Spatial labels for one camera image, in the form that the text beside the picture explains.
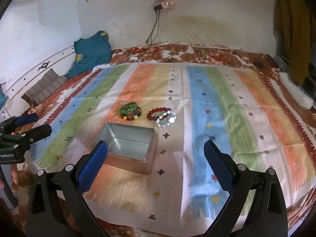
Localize brown floral bed sheet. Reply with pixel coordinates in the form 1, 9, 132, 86
0, 42, 316, 237

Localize teal garment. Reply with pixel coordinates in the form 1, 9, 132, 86
66, 30, 113, 79

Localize white bead bracelet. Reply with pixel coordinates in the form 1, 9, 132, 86
158, 111, 177, 127

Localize light blue bead bracelet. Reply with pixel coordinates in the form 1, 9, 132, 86
156, 114, 177, 128

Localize colourful striped mat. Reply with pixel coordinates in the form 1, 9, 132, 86
25, 62, 316, 228

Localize person's left hand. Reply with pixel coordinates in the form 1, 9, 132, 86
0, 164, 21, 193

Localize wall power strip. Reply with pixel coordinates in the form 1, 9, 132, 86
154, 2, 174, 10

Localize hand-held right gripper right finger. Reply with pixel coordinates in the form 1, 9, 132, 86
203, 139, 289, 237

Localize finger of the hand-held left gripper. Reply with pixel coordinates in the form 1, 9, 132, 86
0, 114, 40, 134
13, 124, 52, 144

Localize yellow and black bead bracelet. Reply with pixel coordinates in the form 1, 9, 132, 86
120, 106, 143, 121

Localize yellow hanging garment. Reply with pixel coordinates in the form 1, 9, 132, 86
273, 0, 312, 86

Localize green bangle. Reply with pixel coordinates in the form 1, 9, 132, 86
120, 102, 139, 113

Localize teal cloth piece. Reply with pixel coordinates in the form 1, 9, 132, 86
0, 86, 8, 109

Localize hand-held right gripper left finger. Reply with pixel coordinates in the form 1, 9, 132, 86
27, 140, 110, 237

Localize white oblong power strip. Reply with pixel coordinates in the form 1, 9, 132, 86
278, 71, 313, 110

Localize red bead bracelet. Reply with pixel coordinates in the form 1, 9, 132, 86
147, 107, 172, 123

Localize striped grey pillow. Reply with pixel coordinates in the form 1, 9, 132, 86
21, 69, 68, 109

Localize silver metal tin box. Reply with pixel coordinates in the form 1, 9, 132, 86
90, 122, 158, 176

